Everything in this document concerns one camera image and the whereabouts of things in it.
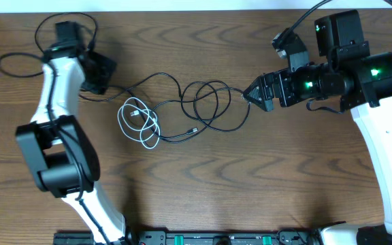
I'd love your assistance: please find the white usb cable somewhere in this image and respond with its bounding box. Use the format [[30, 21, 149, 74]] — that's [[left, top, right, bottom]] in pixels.
[[116, 97, 161, 150]]

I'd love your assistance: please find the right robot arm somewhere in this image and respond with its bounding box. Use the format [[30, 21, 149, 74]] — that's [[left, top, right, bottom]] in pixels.
[[243, 10, 392, 244]]

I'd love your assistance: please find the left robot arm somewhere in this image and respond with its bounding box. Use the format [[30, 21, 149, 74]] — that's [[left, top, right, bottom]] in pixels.
[[16, 21, 136, 244]]

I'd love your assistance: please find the left camera cable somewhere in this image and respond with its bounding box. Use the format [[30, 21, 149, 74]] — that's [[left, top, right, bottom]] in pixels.
[[0, 12, 115, 245]]

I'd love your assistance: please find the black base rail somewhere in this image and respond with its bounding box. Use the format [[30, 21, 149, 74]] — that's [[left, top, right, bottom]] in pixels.
[[52, 230, 323, 245]]

